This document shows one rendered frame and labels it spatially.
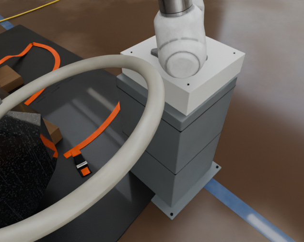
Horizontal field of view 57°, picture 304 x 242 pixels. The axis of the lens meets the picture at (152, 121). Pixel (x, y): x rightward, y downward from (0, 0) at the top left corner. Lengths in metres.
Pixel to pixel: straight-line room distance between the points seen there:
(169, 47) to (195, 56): 0.08
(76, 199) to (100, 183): 0.03
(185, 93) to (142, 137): 0.66
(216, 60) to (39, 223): 1.00
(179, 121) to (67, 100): 1.44
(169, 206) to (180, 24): 1.18
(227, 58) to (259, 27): 2.18
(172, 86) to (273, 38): 2.31
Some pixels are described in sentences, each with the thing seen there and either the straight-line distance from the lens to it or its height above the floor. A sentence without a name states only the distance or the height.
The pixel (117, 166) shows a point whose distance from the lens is 0.38.
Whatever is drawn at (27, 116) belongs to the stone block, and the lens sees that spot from 1.43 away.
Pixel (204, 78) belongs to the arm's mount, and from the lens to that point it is 1.11.
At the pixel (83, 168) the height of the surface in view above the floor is 0.03.
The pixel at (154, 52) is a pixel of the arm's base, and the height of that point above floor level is 0.92.
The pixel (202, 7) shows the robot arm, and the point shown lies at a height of 1.14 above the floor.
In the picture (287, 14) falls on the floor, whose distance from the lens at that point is 3.80.
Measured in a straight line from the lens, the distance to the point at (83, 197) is 0.37.
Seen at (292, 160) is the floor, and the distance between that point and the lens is 2.17.
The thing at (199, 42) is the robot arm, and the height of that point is 1.14.
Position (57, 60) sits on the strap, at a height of 0.02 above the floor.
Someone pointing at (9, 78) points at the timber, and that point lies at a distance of 2.66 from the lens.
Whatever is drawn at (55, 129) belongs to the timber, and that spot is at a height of 0.13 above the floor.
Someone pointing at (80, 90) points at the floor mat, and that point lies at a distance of 2.46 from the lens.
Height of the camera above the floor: 1.62
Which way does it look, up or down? 49 degrees down
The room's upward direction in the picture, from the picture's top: straight up
